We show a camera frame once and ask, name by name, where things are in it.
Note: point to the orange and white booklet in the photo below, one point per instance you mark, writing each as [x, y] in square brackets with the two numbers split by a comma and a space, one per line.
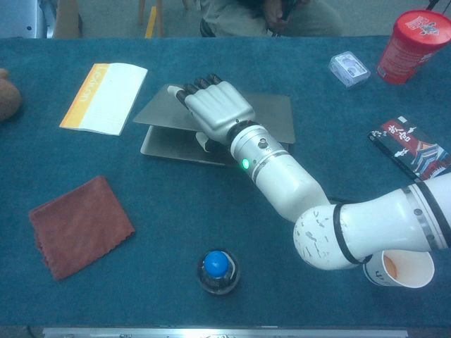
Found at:
[105, 102]

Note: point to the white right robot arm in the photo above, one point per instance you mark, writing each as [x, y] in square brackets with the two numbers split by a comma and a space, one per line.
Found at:
[282, 176]

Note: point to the black and red printed box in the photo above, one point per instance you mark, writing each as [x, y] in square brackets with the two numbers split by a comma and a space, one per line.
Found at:
[405, 144]

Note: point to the white paper cup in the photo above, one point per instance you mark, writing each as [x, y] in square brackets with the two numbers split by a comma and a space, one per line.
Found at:
[405, 273]

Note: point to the clear plastic card case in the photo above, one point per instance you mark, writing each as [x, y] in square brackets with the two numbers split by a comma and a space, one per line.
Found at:
[349, 69]

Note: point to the grey metal cabinet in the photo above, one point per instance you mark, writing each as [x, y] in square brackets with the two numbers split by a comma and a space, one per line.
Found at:
[21, 17]

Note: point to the brown plush toy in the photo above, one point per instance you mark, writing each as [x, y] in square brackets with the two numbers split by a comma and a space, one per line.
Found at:
[7, 98]

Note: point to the seated person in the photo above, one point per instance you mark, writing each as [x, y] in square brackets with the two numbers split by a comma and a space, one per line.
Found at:
[239, 17]

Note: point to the teal felt table cover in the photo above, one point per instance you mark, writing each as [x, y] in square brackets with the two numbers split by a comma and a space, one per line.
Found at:
[176, 218]

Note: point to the black tripod leg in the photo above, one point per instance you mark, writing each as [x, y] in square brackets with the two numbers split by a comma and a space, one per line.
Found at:
[431, 4]

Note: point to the rust red folded cloth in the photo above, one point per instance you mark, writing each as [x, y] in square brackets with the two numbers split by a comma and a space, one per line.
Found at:
[79, 227]

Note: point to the metal rail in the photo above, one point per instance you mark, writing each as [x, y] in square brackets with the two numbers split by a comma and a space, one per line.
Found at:
[225, 333]

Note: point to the red cylindrical canister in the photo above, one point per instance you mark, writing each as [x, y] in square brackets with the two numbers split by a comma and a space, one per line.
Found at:
[405, 53]

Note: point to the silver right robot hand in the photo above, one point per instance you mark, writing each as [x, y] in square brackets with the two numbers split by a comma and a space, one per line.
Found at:
[218, 109]

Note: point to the bottle with blue cap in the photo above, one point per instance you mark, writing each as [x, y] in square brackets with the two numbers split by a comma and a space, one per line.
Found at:
[215, 265]

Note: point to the silver laptop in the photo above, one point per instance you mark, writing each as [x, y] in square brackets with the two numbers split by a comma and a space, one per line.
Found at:
[162, 112]

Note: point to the brown cardboard box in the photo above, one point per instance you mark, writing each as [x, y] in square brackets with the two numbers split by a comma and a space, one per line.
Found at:
[67, 19]

